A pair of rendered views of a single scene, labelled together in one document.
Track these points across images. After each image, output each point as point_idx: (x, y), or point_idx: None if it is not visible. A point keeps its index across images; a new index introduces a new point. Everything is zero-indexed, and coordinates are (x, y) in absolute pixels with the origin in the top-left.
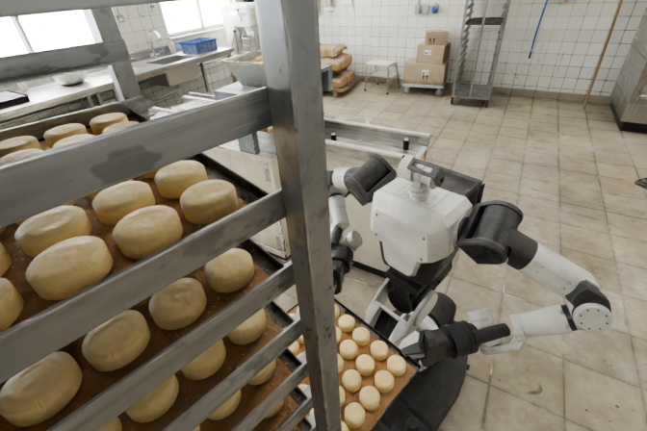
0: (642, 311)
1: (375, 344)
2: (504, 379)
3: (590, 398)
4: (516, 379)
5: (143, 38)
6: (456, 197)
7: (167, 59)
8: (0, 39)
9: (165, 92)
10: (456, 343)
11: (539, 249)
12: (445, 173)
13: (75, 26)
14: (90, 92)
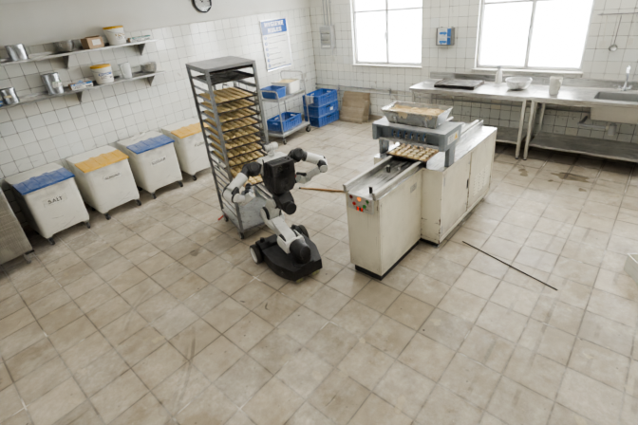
0: (287, 401)
1: (254, 180)
2: (276, 297)
3: (253, 326)
4: (274, 302)
5: (631, 69)
6: (266, 160)
7: (631, 95)
8: (513, 49)
9: (623, 126)
10: (244, 190)
11: (239, 173)
12: (282, 161)
13: (571, 47)
14: (505, 98)
